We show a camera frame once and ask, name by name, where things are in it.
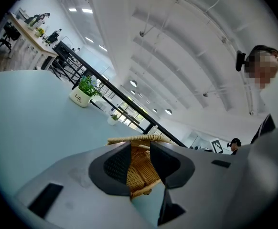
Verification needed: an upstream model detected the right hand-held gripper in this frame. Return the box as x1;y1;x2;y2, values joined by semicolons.
209;139;225;154

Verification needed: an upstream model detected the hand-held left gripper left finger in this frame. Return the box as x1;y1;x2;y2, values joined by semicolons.
14;142;154;229

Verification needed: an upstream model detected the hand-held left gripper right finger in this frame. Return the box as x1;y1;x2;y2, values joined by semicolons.
150;141;249;228

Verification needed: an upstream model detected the woven wicker basket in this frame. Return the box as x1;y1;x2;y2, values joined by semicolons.
107;134;175;199

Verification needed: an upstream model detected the person's black shirt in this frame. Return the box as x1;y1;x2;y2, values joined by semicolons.
250;113;277;145

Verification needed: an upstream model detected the small potted plant white pot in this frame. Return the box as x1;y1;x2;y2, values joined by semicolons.
107;113;119;126

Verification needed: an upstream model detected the person's head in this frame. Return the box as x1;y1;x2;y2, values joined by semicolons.
244;44;278;90

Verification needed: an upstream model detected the large glass window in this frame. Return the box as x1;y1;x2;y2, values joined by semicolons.
116;101;146;131

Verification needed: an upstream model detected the large potted plant white pot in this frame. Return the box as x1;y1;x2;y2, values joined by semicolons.
69;75;103;108

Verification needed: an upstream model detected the light blue table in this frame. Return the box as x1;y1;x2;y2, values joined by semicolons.
52;41;187;148

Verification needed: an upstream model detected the long light wooden desk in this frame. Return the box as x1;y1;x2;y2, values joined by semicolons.
6;12;59;71

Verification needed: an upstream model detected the black office chair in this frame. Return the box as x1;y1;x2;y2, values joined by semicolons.
0;22;21;54

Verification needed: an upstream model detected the group of rectangular light panels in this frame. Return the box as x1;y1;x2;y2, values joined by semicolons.
68;7;108;52

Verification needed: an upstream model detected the black head-worn camera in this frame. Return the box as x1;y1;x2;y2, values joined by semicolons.
235;50;247;73

